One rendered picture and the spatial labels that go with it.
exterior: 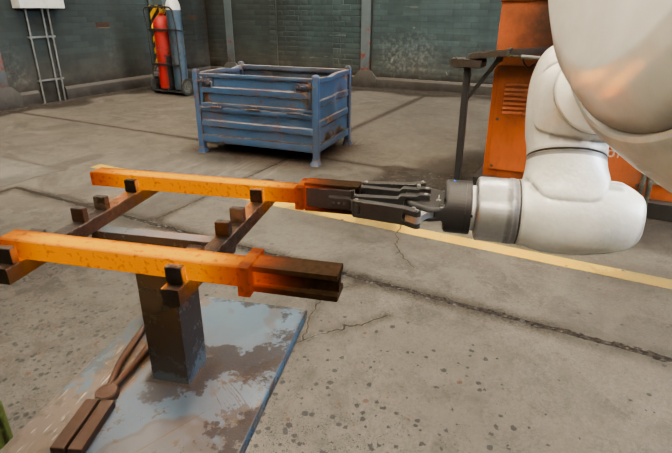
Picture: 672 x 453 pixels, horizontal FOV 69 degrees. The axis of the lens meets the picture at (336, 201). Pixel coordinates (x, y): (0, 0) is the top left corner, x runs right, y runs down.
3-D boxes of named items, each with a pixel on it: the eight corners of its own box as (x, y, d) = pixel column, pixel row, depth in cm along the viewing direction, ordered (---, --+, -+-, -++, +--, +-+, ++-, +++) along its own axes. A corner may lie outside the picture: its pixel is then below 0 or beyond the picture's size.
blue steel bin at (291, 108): (353, 143, 464) (354, 65, 437) (318, 167, 395) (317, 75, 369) (244, 132, 506) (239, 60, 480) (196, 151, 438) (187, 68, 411)
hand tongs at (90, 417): (205, 242, 117) (204, 238, 117) (222, 243, 117) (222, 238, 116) (50, 454, 61) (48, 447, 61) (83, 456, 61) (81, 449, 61)
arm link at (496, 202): (507, 228, 73) (466, 224, 74) (516, 170, 70) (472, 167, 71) (513, 256, 65) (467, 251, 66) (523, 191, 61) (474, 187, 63)
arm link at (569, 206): (507, 252, 72) (513, 165, 74) (624, 264, 68) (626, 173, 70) (519, 246, 61) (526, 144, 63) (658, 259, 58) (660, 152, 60)
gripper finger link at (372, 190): (430, 189, 69) (432, 186, 71) (354, 181, 73) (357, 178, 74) (428, 216, 71) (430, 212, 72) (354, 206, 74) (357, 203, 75)
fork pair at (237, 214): (246, 219, 67) (245, 206, 67) (229, 237, 62) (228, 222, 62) (98, 206, 72) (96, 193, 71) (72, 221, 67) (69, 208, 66)
